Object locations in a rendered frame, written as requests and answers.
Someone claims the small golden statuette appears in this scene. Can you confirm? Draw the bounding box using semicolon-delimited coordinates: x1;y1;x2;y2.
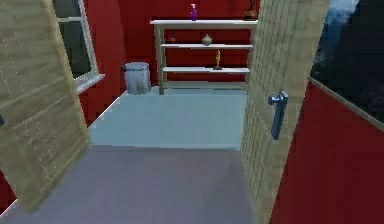
213;49;223;71

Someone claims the grey trash bin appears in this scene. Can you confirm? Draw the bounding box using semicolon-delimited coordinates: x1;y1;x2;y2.
120;61;152;96

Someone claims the pale wooden shelf unit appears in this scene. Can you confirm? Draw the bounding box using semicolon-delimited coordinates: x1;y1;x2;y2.
149;19;259;96

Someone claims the light wooden room door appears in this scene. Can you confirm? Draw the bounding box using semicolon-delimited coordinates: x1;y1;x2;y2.
239;0;332;224

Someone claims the dark brown kettle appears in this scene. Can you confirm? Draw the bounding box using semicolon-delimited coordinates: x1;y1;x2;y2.
242;0;259;22

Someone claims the white framed window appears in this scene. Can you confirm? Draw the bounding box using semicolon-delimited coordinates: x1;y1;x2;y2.
51;0;106;95

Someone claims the light wooden door panel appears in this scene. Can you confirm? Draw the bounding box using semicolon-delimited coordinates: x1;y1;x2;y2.
0;0;92;214

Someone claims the blue door handle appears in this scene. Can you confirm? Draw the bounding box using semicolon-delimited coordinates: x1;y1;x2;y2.
267;90;289;141

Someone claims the dark framed wall picture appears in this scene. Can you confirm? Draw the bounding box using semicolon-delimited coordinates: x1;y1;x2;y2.
308;0;384;133

